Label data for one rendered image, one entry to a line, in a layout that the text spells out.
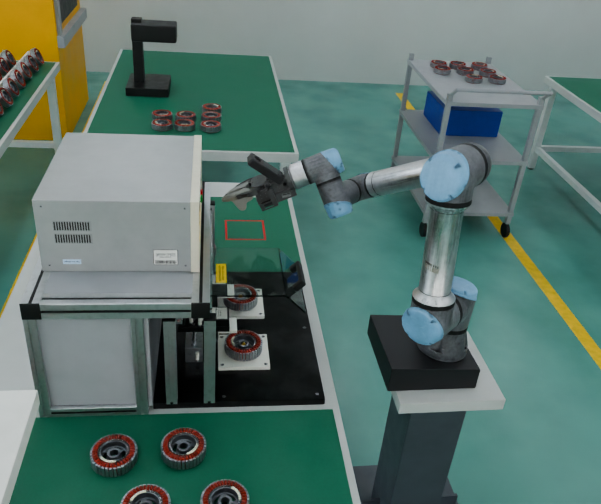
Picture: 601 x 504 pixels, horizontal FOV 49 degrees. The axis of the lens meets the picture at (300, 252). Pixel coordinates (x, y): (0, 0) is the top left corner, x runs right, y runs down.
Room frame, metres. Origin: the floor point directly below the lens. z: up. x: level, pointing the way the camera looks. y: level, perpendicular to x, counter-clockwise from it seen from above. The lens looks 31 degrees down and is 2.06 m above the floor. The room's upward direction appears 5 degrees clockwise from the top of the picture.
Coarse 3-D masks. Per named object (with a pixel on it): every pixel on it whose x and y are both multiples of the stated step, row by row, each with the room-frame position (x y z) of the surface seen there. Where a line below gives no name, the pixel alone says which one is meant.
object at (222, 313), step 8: (216, 312) 1.50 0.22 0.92; (224, 312) 1.50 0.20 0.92; (216, 320) 1.46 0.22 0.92; (224, 320) 1.46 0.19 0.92; (232, 320) 1.52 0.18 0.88; (184, 328) 1.44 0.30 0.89; (192, 328) 1.45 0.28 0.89; (200, 328) 1.45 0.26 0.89; (216, 328) 1.46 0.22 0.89; (224, 328) 1.46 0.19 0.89; (232, 328) 1.48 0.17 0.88; (192, 336) 1.46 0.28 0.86; (192, 344) 1.46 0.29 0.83
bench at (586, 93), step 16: (544, 80) 5.07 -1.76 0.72; (560, 80) 4.98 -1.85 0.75; (576, 80) 5.02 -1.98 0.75; (592, 80) 5.06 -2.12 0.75; (576, 96) 4.60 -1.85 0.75; (592, 96) 4.63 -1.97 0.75; (544, 112) 5.01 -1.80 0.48; (592, 112) 4.33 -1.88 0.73; (544, 128) 5.01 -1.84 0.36; (528, 160) 5.04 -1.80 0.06; (544, 160) 4.82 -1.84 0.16
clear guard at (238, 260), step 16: (224, 256) 1.57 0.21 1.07; (240, 256) 1.58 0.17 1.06; (256, 256) 1.59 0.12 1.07; (272, 256) 1.59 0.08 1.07; (240, 272) 1.50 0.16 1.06; (256, 272) 1.50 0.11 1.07; (272, 272) 1.51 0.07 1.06; (288, 272) 1.55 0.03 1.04; (224, 288) 1.41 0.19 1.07; (240, 288) 1.42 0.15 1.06; (256, 288) 1.43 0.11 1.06; (272, 288) 1.43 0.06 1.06; (288, 288) 1.45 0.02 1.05
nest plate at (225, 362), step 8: (224, 336) 1.56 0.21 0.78; (264, 336) 1.58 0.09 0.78; (224, 344) 1.52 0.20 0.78; (264, 344) 1.54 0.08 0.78; (224, 352) 1.49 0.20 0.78; (264, 352) 1.50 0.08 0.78; (224, 360) 1.45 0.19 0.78; (232, 360) 1.46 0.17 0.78; (256, 360) 1.46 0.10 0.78; (264, 360) 1.47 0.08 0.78; (224, 368) 1.42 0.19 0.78; (232, 368) 1.43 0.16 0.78; (240, 368) 1.43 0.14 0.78; (248, 368) 1.43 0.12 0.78; (256, 368) 1.44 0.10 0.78; (264, 368) 1.44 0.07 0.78
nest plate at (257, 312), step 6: (222, 300) 1.75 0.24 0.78; (258, 300) 1.76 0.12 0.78; (222, 306) 1.71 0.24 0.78; (258, 306) 1.73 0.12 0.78; (234, 312) 1.69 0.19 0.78; (240, 312) 1.69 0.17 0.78; (246, 312) 1.69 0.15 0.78; (252, 312) 1.70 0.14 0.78; (258, 312) 1.70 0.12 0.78; (240, 318) 1.67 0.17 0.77; (246, 318) 1.67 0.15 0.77; (252, 318) 1.68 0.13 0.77; (258, 318) 1.68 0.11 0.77
